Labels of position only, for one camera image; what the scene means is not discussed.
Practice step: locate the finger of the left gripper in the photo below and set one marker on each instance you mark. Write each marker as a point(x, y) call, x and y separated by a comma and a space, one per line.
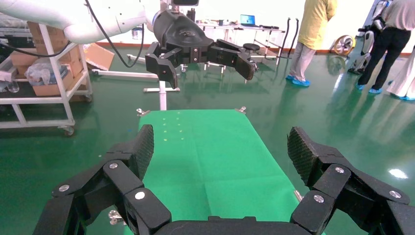
point(233, 56)
point(162, 65)

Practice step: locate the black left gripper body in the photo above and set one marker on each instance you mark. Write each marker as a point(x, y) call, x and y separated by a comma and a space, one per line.
point(181, 35)

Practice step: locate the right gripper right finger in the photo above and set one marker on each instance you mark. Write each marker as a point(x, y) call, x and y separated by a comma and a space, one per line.
point(340, 194)

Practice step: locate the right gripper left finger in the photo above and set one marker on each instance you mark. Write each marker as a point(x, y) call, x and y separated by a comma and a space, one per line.
point(123, 181)

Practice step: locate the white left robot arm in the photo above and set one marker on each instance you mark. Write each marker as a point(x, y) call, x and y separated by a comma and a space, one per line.
point(97, 19)

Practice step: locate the flat brown cardboard sheet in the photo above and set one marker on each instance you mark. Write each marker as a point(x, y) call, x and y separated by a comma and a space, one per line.
point(99, 56)

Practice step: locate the brown cardboard storage box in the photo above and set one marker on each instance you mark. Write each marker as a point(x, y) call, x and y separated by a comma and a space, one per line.
point(60, 39)
point(22, 58)
point(48, 90)

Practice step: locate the black round stool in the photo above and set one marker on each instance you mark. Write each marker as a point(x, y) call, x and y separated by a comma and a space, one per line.
point(251, 47)

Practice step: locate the white metal floor stand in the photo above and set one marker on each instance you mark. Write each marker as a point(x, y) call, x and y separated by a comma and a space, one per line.
point(129, 75)

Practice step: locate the silver metal binder clip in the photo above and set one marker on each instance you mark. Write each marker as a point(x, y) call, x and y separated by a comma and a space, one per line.
point(298, 196)
point(142, 113)
point(114, 216)
point(241, 110)

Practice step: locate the open laptop computer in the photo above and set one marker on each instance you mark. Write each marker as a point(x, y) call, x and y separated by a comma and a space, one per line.
point(248, 20)

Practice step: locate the white work table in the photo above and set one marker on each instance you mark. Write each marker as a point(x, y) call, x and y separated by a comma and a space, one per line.
point(266, 29)

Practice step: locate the green table cloth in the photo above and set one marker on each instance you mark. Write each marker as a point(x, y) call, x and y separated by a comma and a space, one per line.
point(207, 155)

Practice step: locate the person in yellow shirt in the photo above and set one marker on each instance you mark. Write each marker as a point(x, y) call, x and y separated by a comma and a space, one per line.
point(316, 22)

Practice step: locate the yellow round reel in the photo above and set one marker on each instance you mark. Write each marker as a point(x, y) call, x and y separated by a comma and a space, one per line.
point(343, 45)

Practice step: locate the white metal shelf cart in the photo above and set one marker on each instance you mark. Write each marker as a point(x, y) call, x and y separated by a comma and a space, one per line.
point(39, 100)

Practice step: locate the clear plastic bag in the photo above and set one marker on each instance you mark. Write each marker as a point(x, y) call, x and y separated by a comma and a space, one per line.
point(42, 73)

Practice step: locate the person in white clothes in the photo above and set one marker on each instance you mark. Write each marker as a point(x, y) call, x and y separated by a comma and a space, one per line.
point(407, 77)

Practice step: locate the white and black machine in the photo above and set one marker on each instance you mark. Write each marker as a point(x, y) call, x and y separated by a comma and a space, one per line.
point(368, 45)

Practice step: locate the person in black trousers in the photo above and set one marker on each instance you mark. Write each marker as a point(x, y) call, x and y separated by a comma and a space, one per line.
point(389, 45)

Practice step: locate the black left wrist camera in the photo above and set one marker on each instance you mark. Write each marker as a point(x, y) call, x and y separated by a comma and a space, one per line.
point(184, 2)

